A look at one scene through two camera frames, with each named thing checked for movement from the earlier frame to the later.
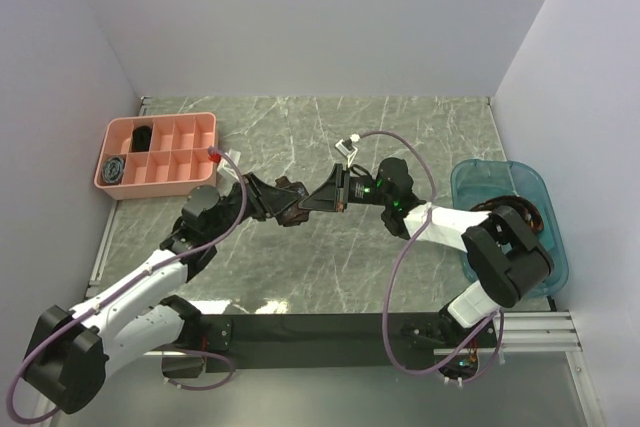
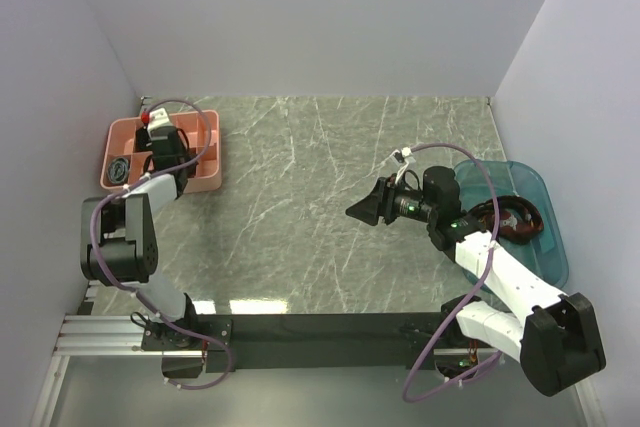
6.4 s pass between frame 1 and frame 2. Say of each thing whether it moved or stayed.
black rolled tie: stayed
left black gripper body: moved
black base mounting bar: stayed
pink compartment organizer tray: stayed
